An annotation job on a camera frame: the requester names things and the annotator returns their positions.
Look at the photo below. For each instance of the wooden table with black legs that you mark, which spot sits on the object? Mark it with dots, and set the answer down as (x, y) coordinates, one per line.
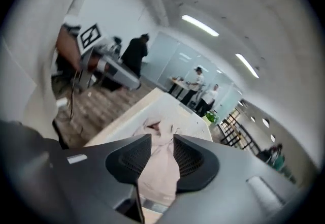
(177, 83)

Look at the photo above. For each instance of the long ceiling light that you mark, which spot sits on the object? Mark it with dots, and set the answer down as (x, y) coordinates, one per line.
(200, 25)
(247, 65)

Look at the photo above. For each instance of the pink laundry cloth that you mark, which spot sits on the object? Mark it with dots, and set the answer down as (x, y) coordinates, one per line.
(162, 164)

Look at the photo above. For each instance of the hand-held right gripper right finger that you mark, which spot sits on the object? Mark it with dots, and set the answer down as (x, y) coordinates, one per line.
(195, 162)

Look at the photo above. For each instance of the black metal rack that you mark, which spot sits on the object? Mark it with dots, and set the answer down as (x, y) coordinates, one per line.
(236, 129)

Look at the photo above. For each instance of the person's white shirt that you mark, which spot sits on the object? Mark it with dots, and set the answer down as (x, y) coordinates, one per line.
(30, 65)

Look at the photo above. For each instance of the frosted glass partition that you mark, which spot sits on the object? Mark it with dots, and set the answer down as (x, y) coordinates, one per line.
(172, 60)

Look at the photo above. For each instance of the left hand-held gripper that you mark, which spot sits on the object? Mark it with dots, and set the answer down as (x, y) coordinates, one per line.
(89, 36)

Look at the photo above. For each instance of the white laundry basket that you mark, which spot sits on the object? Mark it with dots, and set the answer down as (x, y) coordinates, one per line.
(175, 108)

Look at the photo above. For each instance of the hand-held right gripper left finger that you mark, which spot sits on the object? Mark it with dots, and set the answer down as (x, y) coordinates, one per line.
(128, 159)

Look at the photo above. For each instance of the green potted plant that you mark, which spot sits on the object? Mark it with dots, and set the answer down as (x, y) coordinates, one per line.
(211, 117)

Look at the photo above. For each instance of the person's left forearm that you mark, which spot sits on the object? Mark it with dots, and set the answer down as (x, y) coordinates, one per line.
(68, 47)

